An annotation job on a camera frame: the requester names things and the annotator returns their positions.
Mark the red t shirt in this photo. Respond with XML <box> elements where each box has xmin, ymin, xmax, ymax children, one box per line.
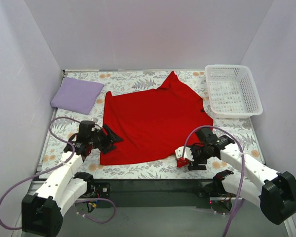
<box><xmin>100</xmin><ymin>72</ymin><xmax>214</xmax><ymax>165</ymax></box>

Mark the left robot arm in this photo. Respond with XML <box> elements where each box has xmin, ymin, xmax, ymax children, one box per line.
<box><xmin>21</xmin><ymin>120</ymin><xmax>123</xmax><ymax>237</ymax></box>

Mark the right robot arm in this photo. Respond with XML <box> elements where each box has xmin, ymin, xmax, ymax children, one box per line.
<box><xmin>192</xmin><ymin>125</ymin><xmax>296</xmax><ymax>225</ymax></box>

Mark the folded lilac t shirt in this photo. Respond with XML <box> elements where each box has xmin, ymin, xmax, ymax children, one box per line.
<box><xmin>50</xmin><ymin>77</ymin><xmax>104</xmax><ymax>115</ymax></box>

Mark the white plastic basket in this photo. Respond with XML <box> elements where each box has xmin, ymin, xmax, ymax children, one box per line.
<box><xmin>205</xmin><ymin>64</ymin><xmax>263</xmax><ymax>119</ymax></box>

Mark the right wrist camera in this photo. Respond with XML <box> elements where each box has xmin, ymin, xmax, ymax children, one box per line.
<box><xmin>175</xmin><ymin>146</ymin><xmax>194</xmax><ymax>168</ymax></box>

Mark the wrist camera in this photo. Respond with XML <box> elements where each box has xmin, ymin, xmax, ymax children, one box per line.
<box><xmin>91</xmin><ymin>118</ymin><xmax>101</xmax><ymax>129</ymax></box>
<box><xmin>175</xmin><ymin>146</ymin><xmax>194</xmax><ymax>168</ymax></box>

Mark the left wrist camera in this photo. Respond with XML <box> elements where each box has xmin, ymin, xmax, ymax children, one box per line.
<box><xmin>91</xmin><ymin>118</ymin><xmax>101</xmax><ymax>129</ymax></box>

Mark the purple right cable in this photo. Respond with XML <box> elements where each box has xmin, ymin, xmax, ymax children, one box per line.
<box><xmin>184</xmin><ymin>125</ymin><xmax>246</xmax><ymax>237</ymax></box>

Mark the purple cable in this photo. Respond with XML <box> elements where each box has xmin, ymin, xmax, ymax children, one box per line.
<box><xmin>184</xmin><ymin>125</ymin><xmax>246</xmax><ymax>237</ymax></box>
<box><xmin>0</xmin><ymin>116</ymin><xmax>117</xmax><ymax>231</ymax></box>

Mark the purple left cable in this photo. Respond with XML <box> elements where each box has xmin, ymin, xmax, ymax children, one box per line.
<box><xmin>0</xmin><ymin>116</ymin><xmax>117</xmax><ymax>231</ymax></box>

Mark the aluminium table frame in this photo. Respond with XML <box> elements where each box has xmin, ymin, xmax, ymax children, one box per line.
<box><xmin>21</xmin><ymin>175</ymin><xmax>296</xmax><ymax>237</ymax></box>

